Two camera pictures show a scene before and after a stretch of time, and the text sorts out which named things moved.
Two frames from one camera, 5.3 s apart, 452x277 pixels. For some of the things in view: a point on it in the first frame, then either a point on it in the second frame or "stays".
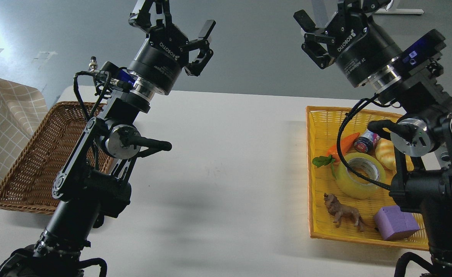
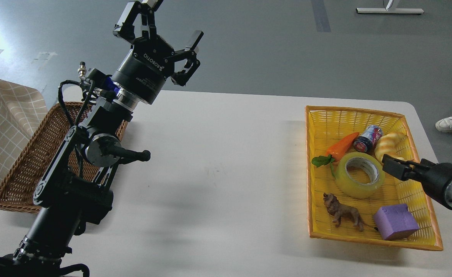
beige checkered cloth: x=9 y=112 stays
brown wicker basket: x=28 y=186 stays
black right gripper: x=359 y=48 -> x=435 y=182
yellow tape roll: x=357 y=190 stays
